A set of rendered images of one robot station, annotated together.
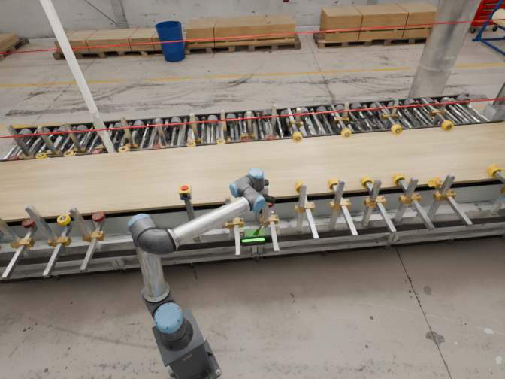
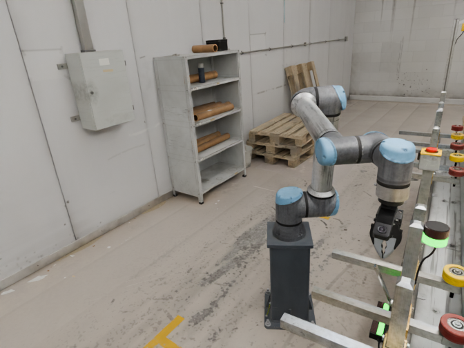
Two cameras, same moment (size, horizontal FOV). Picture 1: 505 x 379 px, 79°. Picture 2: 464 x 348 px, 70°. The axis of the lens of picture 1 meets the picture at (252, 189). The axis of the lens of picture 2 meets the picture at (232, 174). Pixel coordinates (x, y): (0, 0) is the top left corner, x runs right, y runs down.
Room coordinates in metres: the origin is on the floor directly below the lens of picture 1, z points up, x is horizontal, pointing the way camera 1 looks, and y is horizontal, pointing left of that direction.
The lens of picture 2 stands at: (1.48, -1.01, 1.68)
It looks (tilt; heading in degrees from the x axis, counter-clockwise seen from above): 22 degrees down; 126
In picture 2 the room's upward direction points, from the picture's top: 4 degrees counter-clockwise
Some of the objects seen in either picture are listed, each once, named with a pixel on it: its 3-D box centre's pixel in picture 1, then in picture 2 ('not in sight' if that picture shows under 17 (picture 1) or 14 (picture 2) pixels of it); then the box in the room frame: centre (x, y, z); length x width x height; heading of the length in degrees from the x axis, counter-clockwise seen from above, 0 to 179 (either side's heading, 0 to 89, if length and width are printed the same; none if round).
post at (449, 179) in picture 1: (438, 200); not in sight; (1.48, -1.33, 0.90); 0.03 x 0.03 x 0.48; 2
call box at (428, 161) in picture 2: (185, 192); (429, 160); (1.41, 0.43, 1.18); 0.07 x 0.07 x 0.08; 2
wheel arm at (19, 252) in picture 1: (21, 250); (422, 151); (1.30, 1.62, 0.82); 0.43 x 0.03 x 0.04; 2
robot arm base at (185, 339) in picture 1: (176, 331); (288, 225); (0.76, 0.51, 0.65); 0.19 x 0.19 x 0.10
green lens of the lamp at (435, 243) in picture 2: not in sight; (434, 237); (1.48, -0.08, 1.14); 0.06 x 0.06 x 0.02
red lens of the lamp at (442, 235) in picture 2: not in sight; (436, 230); (1.48, -0.08, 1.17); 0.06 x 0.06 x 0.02
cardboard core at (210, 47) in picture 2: not in sight; (204, 48); (-0.93, 1.96, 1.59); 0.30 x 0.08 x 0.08; 178
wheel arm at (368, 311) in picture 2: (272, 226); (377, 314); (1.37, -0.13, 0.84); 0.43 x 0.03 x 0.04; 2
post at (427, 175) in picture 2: (192, 219); (420, 216); (1.41, 0.43, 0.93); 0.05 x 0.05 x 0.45; 2
